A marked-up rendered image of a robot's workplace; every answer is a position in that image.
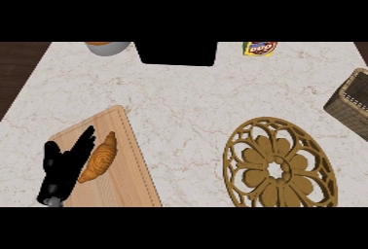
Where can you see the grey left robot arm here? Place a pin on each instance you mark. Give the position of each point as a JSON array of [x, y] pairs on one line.
[[53, 202]]

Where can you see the pale wooden cutting board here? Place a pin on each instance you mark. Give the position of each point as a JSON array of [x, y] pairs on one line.
[[127, 168]]

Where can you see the black appliance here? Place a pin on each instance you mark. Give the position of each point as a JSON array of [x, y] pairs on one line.
[[178, 53]]

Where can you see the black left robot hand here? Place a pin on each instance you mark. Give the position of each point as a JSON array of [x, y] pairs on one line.
[[62, 168]]

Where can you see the grey bowl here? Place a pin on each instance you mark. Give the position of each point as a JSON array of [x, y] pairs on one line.
[[108, 48]]

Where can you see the brown wicker basket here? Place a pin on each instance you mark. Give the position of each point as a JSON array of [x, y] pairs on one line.
[[349, 103]]

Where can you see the yellow snack packet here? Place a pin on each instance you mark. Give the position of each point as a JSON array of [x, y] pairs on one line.
[[259, 48]]

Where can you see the golden brown croissant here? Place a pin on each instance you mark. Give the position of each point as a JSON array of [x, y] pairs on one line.
[[99, 158]]

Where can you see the round golden openwork placemat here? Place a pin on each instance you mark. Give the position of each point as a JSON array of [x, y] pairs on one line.
[[280, 163]]

